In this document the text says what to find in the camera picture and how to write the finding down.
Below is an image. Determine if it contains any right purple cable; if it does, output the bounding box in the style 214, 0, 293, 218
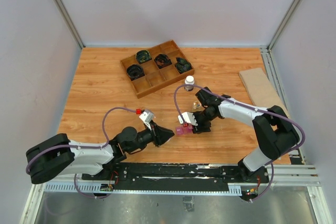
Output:
173, 84, 307, 204

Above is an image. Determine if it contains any green blue coiled belt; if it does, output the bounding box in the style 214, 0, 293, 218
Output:
175, 57, 192, 74

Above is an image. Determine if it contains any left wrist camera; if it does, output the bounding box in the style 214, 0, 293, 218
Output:
139, 109, 155, 124

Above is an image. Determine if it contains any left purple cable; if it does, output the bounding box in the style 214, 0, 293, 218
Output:
25, 106, 144, 200

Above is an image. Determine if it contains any grey slotted cable duct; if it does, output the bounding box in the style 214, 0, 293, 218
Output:
44, 181, 243, 196

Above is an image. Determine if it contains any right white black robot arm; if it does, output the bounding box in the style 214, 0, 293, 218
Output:
192, 87, 300, 182

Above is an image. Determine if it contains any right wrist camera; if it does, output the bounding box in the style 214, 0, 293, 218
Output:
178, 112, 198, 126

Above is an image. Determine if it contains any pink weekly pill organizer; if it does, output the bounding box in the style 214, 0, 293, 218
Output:
175, 125, 193, 136

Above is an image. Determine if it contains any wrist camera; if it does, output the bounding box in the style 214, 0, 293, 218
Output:
139, 109, 155, 124
178, 112, 198, 126

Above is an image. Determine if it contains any white cap pill bottle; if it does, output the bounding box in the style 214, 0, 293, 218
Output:
184, 76, 195, 91

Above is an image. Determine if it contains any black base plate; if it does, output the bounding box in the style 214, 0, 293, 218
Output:
80, 162, 269, 188

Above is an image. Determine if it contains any wooden compartment tray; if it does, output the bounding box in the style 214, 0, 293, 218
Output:
120, 40, 195, 98

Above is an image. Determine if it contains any light wooden board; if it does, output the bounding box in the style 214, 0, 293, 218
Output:
239, 68, 290, 118

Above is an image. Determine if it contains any purple cable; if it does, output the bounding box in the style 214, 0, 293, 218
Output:
173, 84, 307, 204
25, 106, 144, 200

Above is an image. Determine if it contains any black red coiled belt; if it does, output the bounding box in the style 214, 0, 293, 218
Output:
154, 54, 172, 69

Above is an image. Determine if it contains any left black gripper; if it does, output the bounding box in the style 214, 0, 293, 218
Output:
127, 120, 175, 153

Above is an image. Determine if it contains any clear capsule bottle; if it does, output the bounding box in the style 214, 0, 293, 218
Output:
191, 101, 203, 113

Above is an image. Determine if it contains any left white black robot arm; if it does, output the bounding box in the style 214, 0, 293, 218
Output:
26, 122, 174, 184

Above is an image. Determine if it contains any green yellow coiled belt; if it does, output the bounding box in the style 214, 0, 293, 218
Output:
135, 49, 152, 64

